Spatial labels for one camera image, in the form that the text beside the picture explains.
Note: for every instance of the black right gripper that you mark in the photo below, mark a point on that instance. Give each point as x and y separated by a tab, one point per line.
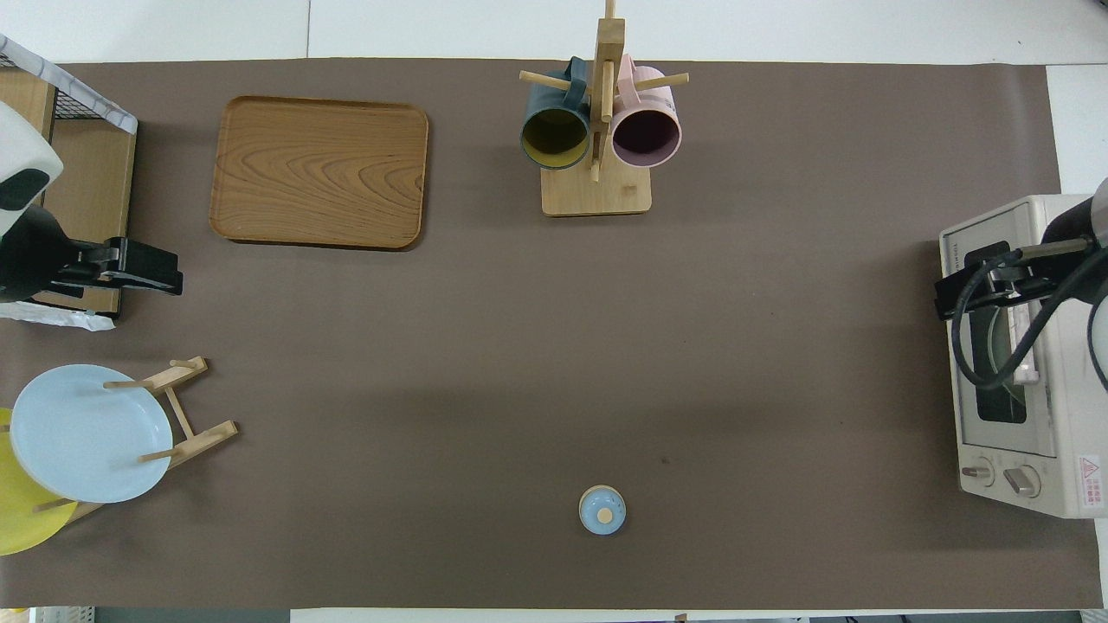
995	290

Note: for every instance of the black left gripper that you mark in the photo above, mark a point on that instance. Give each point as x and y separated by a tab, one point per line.
138	266

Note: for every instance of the pale green plate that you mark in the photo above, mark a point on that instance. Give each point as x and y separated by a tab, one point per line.
1004	346

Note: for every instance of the cream toaster oven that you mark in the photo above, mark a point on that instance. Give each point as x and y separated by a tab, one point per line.
1004	441

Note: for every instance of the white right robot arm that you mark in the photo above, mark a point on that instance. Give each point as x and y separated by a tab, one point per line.
1069	225

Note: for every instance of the light blue plate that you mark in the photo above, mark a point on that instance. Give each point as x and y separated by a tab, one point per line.
86	433

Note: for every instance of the wooden plate rack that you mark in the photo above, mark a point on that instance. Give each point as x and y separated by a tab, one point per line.
195	441

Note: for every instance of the wooden serving tray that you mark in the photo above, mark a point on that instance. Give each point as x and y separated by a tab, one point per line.
320	173

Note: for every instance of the yellow plate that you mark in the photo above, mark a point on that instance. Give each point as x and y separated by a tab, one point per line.
22	519

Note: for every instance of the pink mug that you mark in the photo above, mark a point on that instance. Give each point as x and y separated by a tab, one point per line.
645	134

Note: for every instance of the wooden mug tree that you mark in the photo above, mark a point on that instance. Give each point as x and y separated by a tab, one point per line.
597	195

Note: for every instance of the brown table mat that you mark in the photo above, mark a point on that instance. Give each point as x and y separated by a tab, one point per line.
554	346

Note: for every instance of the dark teal mug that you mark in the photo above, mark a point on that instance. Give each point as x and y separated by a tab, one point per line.
554	138

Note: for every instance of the blue call bell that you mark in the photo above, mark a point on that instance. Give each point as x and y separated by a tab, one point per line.
602	510

